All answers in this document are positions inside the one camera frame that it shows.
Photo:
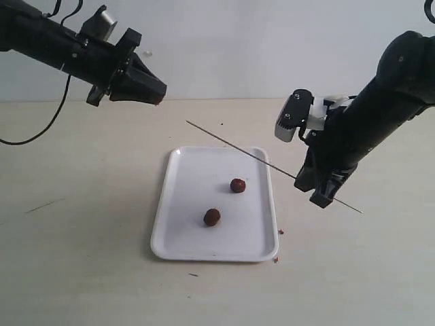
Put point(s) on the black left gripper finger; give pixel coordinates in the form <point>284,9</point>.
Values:
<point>136,74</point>
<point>146,95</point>

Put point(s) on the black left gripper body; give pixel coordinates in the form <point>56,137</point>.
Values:
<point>99,62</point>

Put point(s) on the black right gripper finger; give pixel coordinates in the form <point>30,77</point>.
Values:
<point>327,185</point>
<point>310,175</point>

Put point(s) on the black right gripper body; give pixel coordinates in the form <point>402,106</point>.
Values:
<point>347,138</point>

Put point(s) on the thin metal skewer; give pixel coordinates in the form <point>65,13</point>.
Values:
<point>261,160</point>

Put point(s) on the red fruit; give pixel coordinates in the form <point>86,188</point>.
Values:
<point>211,217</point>
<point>237,185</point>

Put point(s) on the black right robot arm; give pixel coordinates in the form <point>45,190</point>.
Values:
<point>402,88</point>

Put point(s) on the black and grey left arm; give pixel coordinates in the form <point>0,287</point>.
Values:
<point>31,32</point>

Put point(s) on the white plastic tray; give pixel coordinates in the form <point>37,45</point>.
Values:
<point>197,179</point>

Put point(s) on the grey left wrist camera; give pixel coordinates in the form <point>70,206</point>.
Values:
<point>100,25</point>

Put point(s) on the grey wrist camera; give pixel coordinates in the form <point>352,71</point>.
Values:
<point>293,115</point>
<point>100,25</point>

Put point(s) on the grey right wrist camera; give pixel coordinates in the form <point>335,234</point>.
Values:
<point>293,115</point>

